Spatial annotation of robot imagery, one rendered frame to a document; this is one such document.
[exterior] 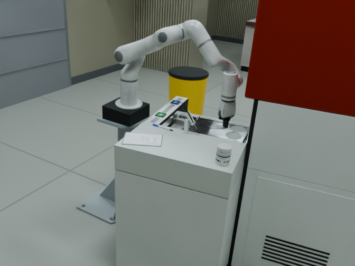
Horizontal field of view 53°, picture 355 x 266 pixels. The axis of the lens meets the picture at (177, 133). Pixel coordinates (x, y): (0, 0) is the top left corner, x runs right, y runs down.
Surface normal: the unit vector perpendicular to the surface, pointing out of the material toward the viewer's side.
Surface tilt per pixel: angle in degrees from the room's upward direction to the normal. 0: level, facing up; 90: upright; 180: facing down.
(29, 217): 0
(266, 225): 90
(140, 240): 90
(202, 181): 90
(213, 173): 90
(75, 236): 0
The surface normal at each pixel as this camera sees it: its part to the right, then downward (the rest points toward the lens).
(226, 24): -0.50, 0.34
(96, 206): 0.06, -0.90
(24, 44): 0.87, 0.26
